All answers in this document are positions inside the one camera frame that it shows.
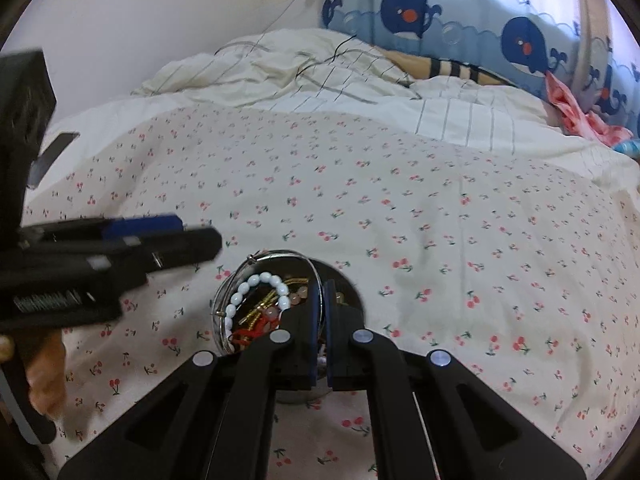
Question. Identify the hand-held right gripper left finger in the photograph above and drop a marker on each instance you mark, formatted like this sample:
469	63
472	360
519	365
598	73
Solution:
312	320

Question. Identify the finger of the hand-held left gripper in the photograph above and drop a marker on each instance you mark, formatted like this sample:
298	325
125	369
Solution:
185	250
140	225

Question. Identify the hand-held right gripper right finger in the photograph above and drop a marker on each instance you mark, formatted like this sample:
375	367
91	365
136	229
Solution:
330	320

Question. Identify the round silver metal tin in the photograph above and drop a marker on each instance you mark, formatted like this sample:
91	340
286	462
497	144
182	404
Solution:
350	305

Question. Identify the person's left forearm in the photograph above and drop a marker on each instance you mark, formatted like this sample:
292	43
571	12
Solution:
15	460

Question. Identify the person's left hand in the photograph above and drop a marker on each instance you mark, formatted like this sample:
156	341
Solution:
47	375

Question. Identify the cherry print bedsheet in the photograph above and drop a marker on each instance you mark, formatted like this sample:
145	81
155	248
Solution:
450	285

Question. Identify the white striped quilt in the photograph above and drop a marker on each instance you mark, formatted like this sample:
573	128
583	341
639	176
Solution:
350	75

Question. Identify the tan black striped pillow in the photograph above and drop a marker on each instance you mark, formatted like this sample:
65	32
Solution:
450	67

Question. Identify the pink cloth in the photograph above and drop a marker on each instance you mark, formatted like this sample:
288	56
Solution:
575	110

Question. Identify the blue whale print curtain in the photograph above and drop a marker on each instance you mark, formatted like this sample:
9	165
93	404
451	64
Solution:
475	15

